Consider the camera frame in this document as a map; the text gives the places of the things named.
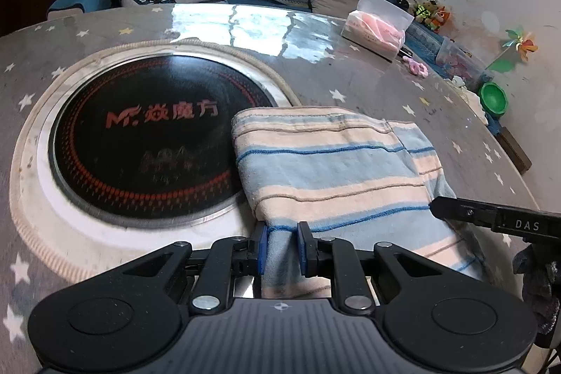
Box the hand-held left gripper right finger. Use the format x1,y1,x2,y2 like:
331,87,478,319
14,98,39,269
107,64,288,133
297,222,443,315

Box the clear storage box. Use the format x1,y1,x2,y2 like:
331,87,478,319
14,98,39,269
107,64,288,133
435,36,494,88

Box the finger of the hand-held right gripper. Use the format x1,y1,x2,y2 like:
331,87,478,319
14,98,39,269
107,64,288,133
428,196,498,229

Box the round induction cooker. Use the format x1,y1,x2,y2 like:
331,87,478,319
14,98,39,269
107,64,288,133
11,43,303,252

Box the blue beige striped pants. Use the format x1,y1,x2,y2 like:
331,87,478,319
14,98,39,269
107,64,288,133
231,107,489,299

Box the brown wooden block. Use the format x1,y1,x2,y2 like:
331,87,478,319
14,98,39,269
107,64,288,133
497,124,533,175

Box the clear bag with pink cloth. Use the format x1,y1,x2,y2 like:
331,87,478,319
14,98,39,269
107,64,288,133
341,0,415,63

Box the orange plush toys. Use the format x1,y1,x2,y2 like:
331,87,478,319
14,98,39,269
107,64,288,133
414,0,452,34

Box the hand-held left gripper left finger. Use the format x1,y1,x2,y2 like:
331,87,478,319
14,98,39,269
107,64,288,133
116,223,269,315

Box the green bowl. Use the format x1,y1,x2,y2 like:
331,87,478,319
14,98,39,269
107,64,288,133
479,82,509,116

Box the colourful pinwheel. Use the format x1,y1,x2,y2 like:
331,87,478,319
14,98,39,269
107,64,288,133
488,26,538,72

